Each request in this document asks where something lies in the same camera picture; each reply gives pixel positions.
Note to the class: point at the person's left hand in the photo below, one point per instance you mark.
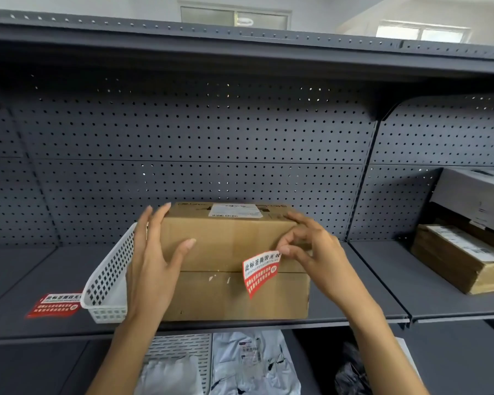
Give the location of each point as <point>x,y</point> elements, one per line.
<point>146,275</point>

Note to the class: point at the person's right hand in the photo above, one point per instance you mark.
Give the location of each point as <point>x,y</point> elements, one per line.
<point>325,263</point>

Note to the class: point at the person's left thumb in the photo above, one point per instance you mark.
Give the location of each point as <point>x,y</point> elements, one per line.
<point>182,254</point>

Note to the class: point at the person's left middle finger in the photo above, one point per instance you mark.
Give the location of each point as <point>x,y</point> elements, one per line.
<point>145,224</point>

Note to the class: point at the person's right thumb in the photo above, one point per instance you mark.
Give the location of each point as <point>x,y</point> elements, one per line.
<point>292,255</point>

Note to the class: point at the red warning sticker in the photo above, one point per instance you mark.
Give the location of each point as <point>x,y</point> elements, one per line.
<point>260,273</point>
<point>53,306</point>

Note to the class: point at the large brown cardboard box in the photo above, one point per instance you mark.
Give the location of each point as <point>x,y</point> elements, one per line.
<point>230,242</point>

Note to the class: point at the person's right forearm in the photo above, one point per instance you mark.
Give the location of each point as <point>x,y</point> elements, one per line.
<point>378,349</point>

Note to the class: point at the person's left forearm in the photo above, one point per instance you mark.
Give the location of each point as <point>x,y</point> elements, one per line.
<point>127,357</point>

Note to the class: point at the white shipping label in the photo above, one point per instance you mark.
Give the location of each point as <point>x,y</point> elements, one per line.
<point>236,210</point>
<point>469,242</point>

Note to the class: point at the white plastic mesh basket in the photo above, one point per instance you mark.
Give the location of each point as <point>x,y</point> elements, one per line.
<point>107,283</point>

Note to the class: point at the white perforated tray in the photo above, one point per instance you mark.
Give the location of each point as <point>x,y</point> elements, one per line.
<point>181,347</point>

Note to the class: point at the dark grey metal shelf rack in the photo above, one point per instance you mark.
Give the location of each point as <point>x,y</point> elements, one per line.
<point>189,119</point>

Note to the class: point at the white plastic mailer bag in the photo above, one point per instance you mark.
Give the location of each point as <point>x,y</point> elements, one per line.
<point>171,378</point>
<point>251,362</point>

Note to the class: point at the black plastic bag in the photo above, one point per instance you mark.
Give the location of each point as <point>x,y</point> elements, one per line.
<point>352,374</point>

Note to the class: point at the white paper sheet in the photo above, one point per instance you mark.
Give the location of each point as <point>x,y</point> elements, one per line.
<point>407,353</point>

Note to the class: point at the flat brown cardboard box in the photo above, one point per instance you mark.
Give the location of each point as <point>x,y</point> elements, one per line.
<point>457,263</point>

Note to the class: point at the grey cardboard box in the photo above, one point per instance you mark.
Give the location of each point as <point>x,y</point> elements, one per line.
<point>473,197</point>

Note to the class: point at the window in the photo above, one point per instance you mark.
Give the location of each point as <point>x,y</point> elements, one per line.
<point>234,16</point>
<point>422,32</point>

